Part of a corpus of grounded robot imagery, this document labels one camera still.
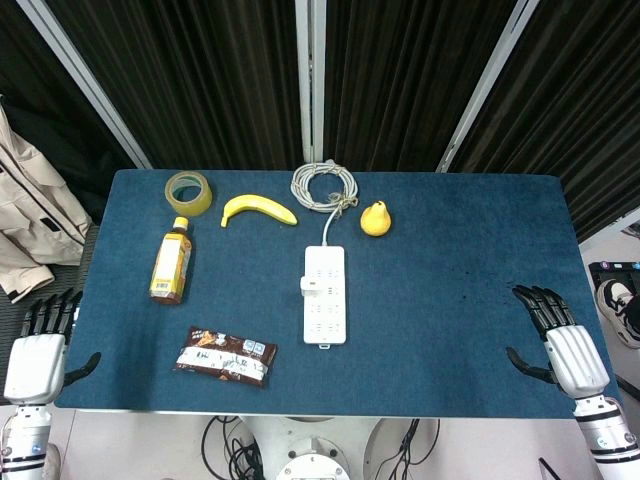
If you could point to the yellow-labelled tea bottle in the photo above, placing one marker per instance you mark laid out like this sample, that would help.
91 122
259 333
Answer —
171 265

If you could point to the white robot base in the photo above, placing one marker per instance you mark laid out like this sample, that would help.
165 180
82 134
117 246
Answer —
312 450

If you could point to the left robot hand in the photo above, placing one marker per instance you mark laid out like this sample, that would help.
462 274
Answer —
35 360

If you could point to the beige jacket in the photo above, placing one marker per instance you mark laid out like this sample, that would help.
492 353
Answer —
30 220

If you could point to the clear packing tape roll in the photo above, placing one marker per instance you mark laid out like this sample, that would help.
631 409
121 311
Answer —
190 202

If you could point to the yellow pear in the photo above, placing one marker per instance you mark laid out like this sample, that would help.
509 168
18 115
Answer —
375 221

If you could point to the white plug adapter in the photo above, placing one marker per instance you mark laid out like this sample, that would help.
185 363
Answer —
308 286

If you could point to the brown snack packet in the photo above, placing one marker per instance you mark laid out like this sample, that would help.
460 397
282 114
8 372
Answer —
225 357

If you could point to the black and white sneaker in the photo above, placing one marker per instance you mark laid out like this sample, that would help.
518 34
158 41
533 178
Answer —
620 310

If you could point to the black box with stickers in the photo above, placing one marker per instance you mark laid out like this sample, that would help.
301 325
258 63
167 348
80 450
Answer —
612 272

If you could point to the yellow banana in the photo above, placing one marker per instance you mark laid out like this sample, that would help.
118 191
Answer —
260 209

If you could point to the white power strip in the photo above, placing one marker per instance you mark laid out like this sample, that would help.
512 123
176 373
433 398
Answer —
324 295

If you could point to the white frame post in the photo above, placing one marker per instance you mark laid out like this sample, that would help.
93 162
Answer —
485 85
85 80
310 80

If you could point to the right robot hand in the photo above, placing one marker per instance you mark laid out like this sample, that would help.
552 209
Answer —
575 355

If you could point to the blue table mat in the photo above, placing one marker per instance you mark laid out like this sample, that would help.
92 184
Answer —
425 280

